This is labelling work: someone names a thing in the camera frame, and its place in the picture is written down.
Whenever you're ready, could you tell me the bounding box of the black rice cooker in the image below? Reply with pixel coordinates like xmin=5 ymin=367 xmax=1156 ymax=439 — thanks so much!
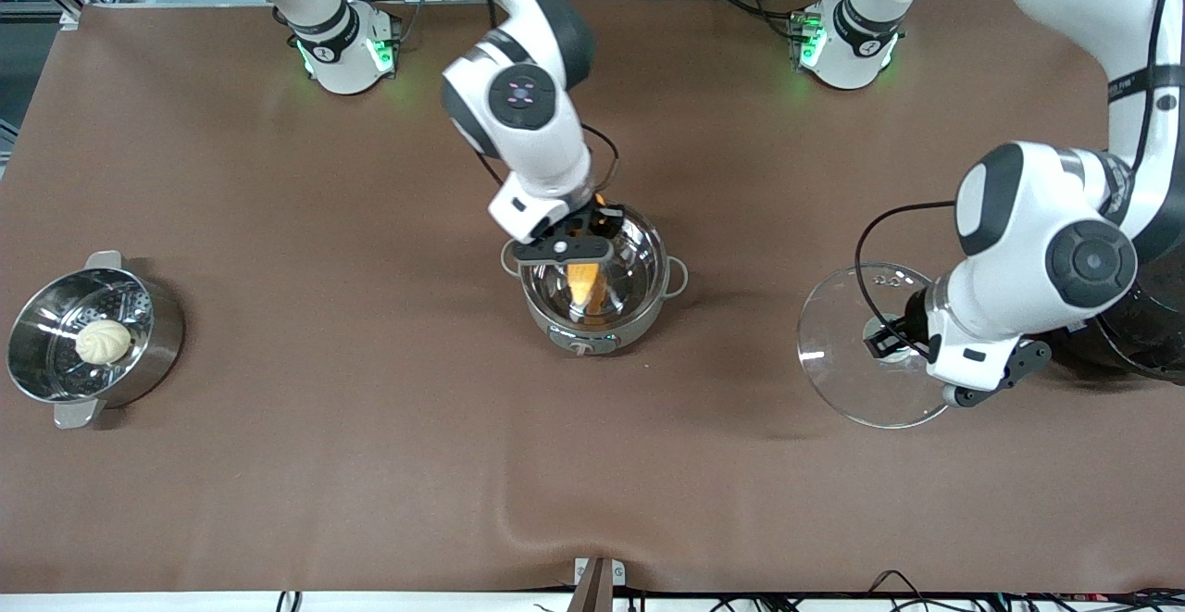
xmin=1049 ymin=240 xmax=1185 ymax=384

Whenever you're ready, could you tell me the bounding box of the brown table cover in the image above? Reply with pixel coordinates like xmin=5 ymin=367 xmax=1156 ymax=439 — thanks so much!
xmin=0 ymin=0 xmax=1185 ymax=595

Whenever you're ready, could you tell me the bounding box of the white steamed bun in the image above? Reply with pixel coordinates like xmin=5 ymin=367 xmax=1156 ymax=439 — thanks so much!
xmin=74 ymin=319 xmax=134 ymax=366

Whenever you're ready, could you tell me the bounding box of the yellow corn cob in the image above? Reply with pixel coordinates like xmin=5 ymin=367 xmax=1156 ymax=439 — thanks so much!
xmin=566 ymin=192 xmax=614 ymax=318

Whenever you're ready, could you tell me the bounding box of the black floor cable bundle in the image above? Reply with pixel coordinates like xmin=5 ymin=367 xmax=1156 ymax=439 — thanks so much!
xmin=704 ymin=569 xmax=1185 ymax=612

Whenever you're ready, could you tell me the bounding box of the grey camera stand bracket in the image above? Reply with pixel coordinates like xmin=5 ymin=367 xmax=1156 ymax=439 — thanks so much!
xmin=572 ymin=556 xmax=628 ymax=612

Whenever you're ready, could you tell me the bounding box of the round glass pot lid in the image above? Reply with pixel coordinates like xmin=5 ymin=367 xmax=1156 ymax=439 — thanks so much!
xmin=797 ymin=262 xmax=952 ymax=431

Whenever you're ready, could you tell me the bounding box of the grey electric cooking pot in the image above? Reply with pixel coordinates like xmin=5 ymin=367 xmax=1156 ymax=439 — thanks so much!
xmin=501 ymin=203 xmax=691 ymax=357

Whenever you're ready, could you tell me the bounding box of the stainless steel steamer pot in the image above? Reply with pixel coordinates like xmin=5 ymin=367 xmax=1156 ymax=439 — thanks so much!
xmin=6 ymin=250 xmax=185 ymax=431

